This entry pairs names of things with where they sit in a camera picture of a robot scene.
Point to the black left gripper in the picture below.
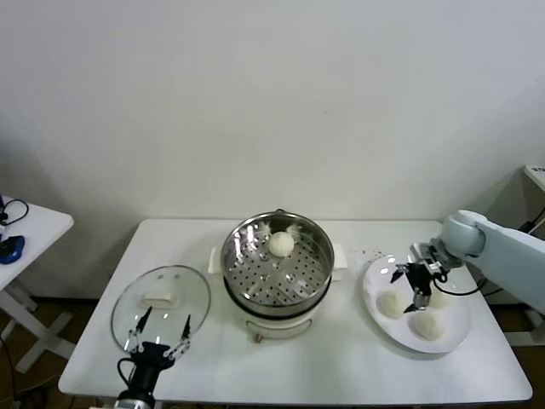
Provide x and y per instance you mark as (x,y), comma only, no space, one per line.
(151,355)

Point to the white steamed baozi bun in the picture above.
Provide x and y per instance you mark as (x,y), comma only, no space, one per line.
(280,245)
(391,304)
(427,326)
(443,300)

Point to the blue computer mouse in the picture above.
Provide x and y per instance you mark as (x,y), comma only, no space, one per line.
(10,249)

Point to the white round plate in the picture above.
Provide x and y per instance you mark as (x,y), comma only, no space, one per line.
(376,332)

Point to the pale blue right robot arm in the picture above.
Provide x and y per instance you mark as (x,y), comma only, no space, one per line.
(511,247)

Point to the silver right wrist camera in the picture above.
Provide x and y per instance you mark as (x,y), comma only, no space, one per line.
(419,249)

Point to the round glass pot lid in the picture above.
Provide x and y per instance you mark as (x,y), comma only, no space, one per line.
(187,289)

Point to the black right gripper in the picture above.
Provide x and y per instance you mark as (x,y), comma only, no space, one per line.
(419,277)

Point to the stainless steel steamer basket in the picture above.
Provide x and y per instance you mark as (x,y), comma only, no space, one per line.
(313,247)

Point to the white electric cooking pot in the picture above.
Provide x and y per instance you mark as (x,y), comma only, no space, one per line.
(277,326)

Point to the white side table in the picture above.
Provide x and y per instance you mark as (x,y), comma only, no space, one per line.
(42,221)

